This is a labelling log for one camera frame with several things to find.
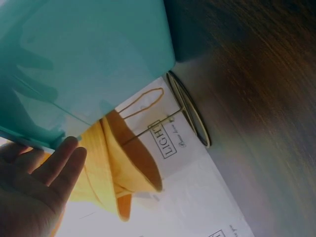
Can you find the person's left hand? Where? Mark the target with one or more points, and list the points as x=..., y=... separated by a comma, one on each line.
x=27, y=192

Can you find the person's left fingers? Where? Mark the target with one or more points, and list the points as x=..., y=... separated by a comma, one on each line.
x=67, y=160

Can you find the translucent teal plastic container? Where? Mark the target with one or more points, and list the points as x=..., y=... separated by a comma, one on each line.
x=81, y=54

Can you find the yellow fabric hat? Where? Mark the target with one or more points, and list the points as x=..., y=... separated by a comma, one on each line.
x=103, y=158

